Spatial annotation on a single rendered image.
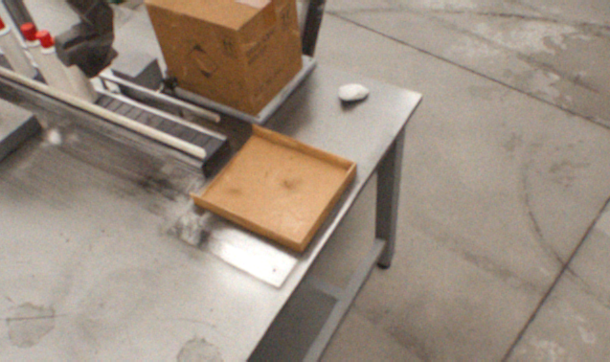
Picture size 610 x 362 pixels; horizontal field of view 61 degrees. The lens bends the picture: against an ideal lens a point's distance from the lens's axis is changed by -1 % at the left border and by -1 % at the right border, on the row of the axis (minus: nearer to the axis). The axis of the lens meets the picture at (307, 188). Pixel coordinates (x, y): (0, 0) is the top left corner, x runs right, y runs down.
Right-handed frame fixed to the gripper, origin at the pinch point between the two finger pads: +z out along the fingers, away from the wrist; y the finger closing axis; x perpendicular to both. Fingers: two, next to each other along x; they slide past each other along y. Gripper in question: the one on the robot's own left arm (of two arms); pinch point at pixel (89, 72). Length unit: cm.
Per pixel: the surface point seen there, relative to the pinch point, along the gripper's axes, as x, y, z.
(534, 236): 152, -80, 2
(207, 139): 33.3, -2.4, -13.3
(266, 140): 44.3, -12.4, -16.6
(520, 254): 150, -69, 3
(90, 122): 7.7, 5.7, 11.1
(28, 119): -5.0, 13.9, 19.7
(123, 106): 11.1, -1.9, 5.8
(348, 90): 51, -36, -26
